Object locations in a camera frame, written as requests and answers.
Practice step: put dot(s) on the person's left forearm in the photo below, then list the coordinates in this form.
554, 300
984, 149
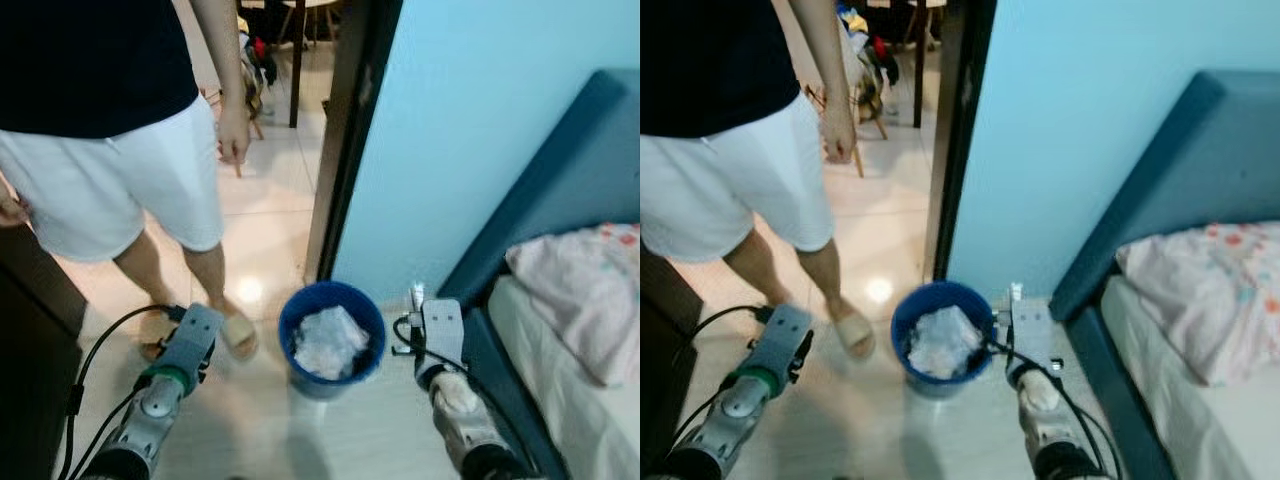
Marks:
825, 60
225, 60

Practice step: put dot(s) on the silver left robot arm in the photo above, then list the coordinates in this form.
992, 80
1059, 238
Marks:
150, 420
735, 420

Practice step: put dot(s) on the person's left hand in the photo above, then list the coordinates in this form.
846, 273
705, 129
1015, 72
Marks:
840, 132
235, 135

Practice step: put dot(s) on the person's right hand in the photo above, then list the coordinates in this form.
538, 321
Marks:
10, 210

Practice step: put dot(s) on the white crumpled plastic bag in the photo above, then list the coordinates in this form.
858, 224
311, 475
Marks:
330, 345
945, 342

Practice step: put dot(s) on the blue plastic bucket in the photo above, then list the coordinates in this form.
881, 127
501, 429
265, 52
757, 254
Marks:
335, 388
945, 388

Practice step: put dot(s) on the black cabinet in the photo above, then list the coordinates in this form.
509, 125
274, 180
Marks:
665, 360
35, 380

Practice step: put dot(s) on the pink patterned pillow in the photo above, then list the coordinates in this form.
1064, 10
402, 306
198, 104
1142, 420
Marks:
1200, 300
580, 300

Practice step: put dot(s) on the person in white shorts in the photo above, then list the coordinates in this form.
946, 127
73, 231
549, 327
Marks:
100, 180
730, 190

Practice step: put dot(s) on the mattress with white sheet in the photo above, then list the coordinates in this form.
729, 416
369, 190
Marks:
590, 430
1210, 430

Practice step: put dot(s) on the blue upholstered headboard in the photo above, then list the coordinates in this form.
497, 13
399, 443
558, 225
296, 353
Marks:
1180, 170
560, 180

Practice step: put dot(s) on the dark dining table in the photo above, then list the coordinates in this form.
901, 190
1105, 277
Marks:
296, 70
918, 70

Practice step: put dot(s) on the colourful clothes heap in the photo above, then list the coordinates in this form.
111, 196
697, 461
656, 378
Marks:
868, 60
258, 60

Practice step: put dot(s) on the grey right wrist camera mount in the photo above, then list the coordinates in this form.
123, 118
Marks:
1030, 325
442, 325

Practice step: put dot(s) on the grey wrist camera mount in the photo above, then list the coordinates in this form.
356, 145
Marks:
192, 335
1030, 325
780, 335
442, 325

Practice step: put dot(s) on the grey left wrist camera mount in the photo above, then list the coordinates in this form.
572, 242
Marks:
192, 335
780, 335

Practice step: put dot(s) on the black door frame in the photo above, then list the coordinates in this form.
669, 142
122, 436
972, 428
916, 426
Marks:
955, 150
345, 150

